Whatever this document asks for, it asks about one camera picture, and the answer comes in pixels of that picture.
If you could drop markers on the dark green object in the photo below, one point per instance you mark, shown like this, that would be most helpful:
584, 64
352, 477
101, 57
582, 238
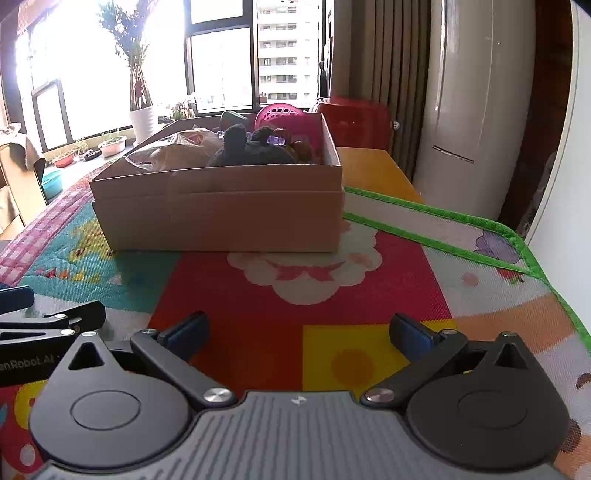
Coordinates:
231, 118

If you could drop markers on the purple toy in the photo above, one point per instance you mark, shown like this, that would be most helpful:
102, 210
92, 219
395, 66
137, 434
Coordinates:
272, 138

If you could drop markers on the brown crumpled bag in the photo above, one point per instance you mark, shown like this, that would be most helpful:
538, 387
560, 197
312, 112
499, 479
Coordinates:
180, 152

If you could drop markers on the small flowering potted plant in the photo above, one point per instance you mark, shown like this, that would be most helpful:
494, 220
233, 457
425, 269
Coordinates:
182, 110

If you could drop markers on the high-rise building outside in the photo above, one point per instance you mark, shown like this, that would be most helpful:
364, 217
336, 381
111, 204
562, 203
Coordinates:
282, 55

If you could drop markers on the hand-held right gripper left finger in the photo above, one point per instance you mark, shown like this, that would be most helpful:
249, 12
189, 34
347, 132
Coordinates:
188, 334

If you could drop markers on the dark wooden door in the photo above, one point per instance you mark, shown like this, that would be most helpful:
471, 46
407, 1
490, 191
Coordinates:
549, 92

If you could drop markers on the brown cardboard box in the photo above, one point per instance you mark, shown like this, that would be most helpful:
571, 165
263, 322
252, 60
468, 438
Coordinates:
217, 217

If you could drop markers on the brown cardboard sheet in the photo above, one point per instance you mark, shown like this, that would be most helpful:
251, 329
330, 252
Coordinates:
18, 184

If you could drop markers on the white standing air conditioner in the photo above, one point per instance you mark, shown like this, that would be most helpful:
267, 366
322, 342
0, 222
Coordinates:
475, 115

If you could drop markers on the brown plush toy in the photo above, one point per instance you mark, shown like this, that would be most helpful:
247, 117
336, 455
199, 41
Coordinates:
303, 149

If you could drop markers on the red storage container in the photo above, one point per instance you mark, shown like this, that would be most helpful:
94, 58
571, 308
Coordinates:
360, 124

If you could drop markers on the dark plush toy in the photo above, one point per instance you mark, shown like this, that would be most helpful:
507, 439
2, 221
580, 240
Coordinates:
249, 152

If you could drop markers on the dark small planter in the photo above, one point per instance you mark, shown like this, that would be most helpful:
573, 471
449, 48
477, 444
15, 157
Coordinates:
92, 153

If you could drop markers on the shallow pink planter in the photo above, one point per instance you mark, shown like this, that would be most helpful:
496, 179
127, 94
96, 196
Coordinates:
62, 159
112, 146

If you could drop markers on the colourful printed play mat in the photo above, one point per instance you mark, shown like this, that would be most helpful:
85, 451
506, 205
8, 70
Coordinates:
286, 295

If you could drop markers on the black window frame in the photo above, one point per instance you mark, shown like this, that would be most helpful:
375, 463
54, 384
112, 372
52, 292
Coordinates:
33, 115
255, 55

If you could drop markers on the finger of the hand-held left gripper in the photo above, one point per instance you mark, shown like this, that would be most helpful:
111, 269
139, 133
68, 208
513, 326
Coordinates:
78, 314
14, 298

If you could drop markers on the grey-brown curtain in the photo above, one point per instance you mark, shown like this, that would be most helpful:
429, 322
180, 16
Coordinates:
392, 55

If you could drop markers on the pink plastic basket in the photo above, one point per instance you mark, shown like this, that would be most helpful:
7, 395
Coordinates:
281, 115

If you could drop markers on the teal plastic basin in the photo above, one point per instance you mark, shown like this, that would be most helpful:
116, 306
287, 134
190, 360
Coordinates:
51, 181

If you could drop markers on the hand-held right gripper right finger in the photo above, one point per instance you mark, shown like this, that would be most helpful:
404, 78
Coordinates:
413, 339

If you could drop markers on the tall plant in white pot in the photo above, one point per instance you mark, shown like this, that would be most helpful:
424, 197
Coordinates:
142, 122

